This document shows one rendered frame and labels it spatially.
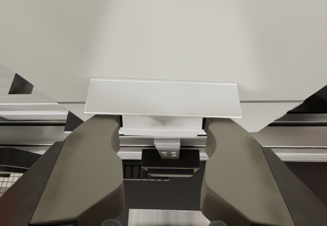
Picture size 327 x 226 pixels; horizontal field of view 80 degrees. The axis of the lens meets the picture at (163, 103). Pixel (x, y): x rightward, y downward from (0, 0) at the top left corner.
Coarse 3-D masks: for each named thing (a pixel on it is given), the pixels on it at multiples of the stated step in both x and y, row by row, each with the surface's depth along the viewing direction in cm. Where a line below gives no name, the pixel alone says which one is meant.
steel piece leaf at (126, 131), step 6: (126, 132) 22; (132, 132) 22; (138, 132) 22; (144, 132) 22; (150, 132) 22; (156, 132) 22; (162, 132) 22; (168, 132) 22; (174, 132) 22; (180, 132) 22; (186, 132) 22; (192, 132) 21; (198, 132) 21
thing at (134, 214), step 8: (136, 216) 21; (144, 216) 21; (152, 216) 21; (160, 216) 20; (168, 216) 20; (176, 216) 20; (184, 216) 20; (192, 216) 20; (200, 216) 20; (128, 224) 20; (136, 224) 20; (144, 224) 20; (152, 224) 20; (160, 224) 20; (168, 224) 20; (176, 224) 20; (184, 224) 20; (192, 224) 20; (200, 224) 20; (208, 224) 20
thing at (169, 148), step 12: (156, 144) 27; (168, 144) 26; (144, 156) 40; (156, 156) 40; (168, 156) 37; (180, 156) 40; (192, 156) 40; (144, 168) 41; (156, 168) 40; (168, 168) 40; (180, 168) 39; (192, 168) 39
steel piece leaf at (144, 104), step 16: (96, 80) 11; (112, 80) 11; (128, 80) 11; (144, 80) 11; (160, 80) 11; (176, 80) 11; (96, 96) 11; (112, 96) 11; (128, 96) 11; (144, 96) 11; (160, 96) 11; (176, 96) 11; (192, 96) 11; (208, 96) 11; (224, 96) 11; (96, 112) 10; (112, 112) 10; (128, 112) 11; (144, 112) 11; (160, 112) 11; (176, 112) 11; (192, 112) 11; (208, 112) 11; (224, 112) 11; (240, 112) 11; (128, 128) 21; (144, 128) 20; (160, 128) 20; (176, 128) 20; (192, 128) 20
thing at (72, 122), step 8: (72, 120) 24; (80, 120) 24; (64, 128) 23; (72, 128) 23; (120, 136) 25; (128, 136) 25; (136, 136) 25; (144, 136) 25; (152, 136) 25; (160, 136) 25; (168, 136) 24; (200, 136) 24
